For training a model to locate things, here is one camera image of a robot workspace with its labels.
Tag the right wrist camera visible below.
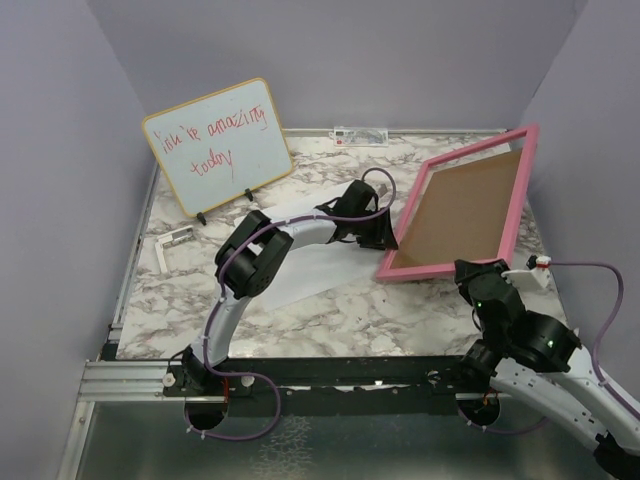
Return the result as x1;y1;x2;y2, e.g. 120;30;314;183
501;255;551;291

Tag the metal angle bracket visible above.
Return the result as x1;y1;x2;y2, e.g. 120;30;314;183
154;227;193;274

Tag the small whiteboard with red writing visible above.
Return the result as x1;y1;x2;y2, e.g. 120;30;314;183
141;78;294;218

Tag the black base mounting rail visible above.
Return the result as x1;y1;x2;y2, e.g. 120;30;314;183
163;355;489;417

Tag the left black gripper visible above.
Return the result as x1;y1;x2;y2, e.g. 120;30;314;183
350;207;397;251

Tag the white photo paper sheet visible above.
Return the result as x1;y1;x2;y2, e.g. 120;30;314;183
251;182;384;312

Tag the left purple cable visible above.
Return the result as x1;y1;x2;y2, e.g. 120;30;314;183
185;167;399;441

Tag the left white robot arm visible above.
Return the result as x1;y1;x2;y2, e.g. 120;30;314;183
181;178;398;395

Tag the aluminium front rail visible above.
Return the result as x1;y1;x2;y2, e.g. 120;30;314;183
77;355;612;401

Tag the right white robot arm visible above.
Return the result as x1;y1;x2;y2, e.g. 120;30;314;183
454;255;639;479

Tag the brown cardboard backing board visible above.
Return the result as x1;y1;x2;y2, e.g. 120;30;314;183
390;149;522;271

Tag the white label strip at wall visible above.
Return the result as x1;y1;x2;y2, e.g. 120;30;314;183
330;127;389;147

